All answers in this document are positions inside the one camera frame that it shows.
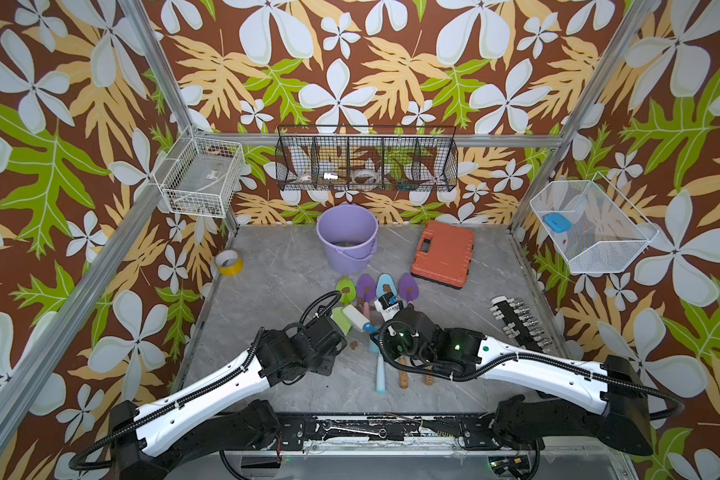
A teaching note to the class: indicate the purple trowel pink handle right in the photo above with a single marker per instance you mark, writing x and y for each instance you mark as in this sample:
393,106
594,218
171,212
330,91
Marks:
408,290

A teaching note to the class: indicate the green square trowel wooden handle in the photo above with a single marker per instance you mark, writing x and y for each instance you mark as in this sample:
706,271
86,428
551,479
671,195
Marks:
341,320

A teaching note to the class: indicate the light blue round trowel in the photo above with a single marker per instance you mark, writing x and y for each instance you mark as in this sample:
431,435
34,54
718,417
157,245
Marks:
380,379

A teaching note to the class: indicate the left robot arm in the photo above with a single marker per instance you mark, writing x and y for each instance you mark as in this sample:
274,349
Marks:
149,441

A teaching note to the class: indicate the black wire basket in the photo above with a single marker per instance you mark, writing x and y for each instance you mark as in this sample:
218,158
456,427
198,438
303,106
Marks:
347,157

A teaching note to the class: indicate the green pointed trowel wooden handle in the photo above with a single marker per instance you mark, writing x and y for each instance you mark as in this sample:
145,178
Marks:
403,376

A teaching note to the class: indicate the white wire basket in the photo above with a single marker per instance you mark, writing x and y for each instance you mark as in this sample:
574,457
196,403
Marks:
609,232
199,175

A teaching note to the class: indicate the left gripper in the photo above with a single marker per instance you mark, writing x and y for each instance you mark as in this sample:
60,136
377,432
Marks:
328,363

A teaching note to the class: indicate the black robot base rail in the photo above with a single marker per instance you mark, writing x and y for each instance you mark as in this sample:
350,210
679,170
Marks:
459,431

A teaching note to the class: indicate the green trowel yellow handle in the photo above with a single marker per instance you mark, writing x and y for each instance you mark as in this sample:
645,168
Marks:
347,289

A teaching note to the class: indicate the white brush blue handle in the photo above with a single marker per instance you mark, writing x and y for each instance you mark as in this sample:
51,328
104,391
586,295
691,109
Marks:
358,319

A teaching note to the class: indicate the blue object in basket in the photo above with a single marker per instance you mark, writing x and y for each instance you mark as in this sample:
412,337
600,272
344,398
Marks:
557,222

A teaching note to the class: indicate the red plastic tool case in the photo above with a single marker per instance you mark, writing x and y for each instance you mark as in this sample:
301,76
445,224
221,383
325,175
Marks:
444,254

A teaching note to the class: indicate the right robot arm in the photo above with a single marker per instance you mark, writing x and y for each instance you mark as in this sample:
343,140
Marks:
606,401

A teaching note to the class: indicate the purple plastic bucket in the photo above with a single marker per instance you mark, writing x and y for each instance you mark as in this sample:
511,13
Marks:
349,234

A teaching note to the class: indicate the white wire basket right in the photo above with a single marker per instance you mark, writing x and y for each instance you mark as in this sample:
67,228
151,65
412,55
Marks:
609,232

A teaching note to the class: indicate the purple trowel pink handle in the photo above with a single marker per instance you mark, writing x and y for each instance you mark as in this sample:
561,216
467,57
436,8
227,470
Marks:
408,290
366,294

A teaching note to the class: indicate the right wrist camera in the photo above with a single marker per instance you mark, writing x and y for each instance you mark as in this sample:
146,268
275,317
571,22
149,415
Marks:
388,305

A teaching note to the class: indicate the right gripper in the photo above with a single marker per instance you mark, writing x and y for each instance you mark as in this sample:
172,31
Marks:
383,340

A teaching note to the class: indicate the black socket bit rack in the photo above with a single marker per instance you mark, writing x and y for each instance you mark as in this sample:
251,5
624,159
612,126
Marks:
520,325

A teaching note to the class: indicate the yellow tape roll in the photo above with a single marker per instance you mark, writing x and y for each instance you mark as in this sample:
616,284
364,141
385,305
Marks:
228,263

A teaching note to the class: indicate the white wire basket left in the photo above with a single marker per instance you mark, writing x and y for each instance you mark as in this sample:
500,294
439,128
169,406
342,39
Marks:
199,175

